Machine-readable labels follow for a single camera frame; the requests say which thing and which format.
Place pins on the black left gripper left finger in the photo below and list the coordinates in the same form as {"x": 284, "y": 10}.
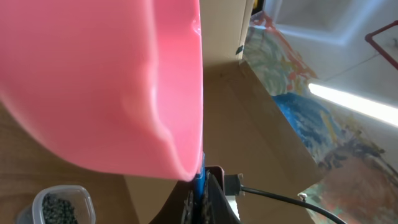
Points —
{"x": 178, "y": 208}

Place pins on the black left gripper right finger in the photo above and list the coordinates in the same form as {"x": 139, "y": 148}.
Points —
{"x": 215, "y": 208}

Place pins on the pink scoop blue handle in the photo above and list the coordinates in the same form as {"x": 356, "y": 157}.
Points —
{"x": 113, "y": 86}

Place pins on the cardboard box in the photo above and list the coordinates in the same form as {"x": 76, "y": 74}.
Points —
{"x": 243, "y": 132}

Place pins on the clear plastic container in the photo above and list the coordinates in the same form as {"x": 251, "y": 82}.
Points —
{"x": 76, "y": 194}

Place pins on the black beans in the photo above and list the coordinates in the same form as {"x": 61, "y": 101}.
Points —
{"x": 58, "y": 211}

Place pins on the ceiling strip light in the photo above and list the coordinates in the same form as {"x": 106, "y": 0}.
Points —
{"x": 385, "y": 113}

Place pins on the red pipe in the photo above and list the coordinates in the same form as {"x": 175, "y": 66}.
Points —
{"x": 384, "y": 41}

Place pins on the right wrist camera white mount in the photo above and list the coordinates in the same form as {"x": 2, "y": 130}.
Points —
{"x": 230, "y": 185}

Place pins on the colourful painted wall cloth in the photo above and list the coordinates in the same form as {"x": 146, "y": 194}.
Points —
{"x": 358, "y": 184}

